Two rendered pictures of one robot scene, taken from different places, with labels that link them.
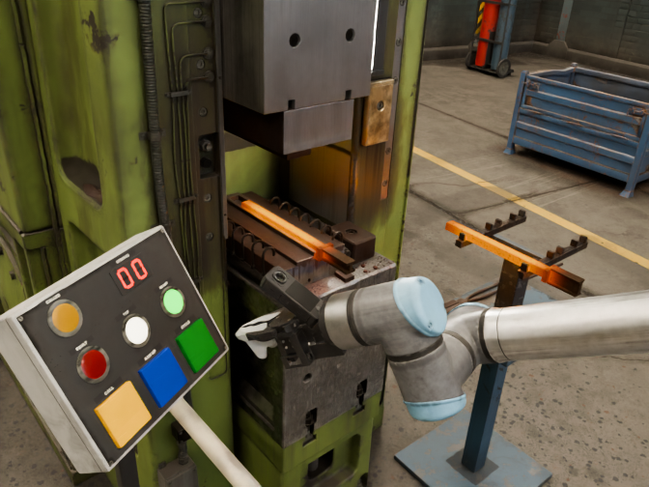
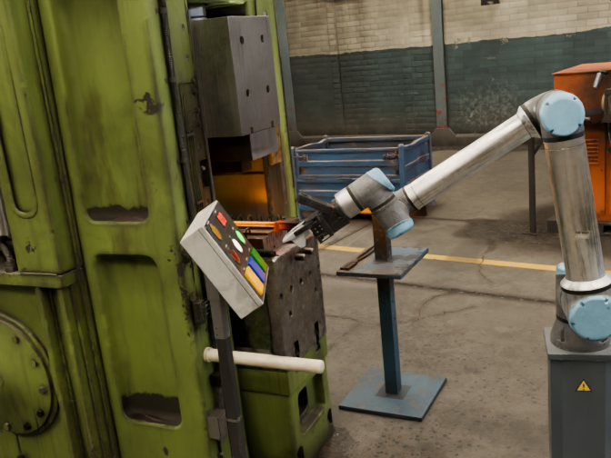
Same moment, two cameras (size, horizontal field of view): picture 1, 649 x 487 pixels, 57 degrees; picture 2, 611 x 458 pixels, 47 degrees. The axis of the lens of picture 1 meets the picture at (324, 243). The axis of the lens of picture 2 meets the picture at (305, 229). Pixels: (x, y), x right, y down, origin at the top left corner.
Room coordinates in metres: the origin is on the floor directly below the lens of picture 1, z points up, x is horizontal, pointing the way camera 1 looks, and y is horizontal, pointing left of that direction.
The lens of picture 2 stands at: (-1.14, 0.88, 1.65)
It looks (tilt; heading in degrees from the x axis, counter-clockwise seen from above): 15 degrees down; 338
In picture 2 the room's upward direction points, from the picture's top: 6 degrees counter-clockwise
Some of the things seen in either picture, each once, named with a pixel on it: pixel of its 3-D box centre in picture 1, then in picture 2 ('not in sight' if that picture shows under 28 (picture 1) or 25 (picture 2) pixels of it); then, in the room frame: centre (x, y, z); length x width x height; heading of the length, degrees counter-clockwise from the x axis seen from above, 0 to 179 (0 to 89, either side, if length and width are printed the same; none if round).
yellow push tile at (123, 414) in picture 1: (123, 414); (253, 281); (0.71, 0.31, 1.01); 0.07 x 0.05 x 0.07; 157
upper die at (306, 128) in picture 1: (264, 104); (215, 144); (1.45, 0.16, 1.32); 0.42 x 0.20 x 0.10; 42
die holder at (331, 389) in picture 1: (278, 308); (241, 294); (1.49, 0.13, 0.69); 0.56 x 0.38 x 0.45; 42
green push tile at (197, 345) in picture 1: (196, 345); (257, 260); (0.90, 0.23, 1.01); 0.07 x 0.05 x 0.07; 157
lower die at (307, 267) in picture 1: (265, 236); (227, 235); (1.45, 0.16, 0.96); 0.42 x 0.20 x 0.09; 42
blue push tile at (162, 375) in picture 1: (162, 377); (255, 270); (0.80, 0.27, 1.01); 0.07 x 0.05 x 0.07; 157
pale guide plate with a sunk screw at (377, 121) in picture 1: (377, 112); (273, 143); (1.60, -0.13, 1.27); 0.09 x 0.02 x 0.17; 132
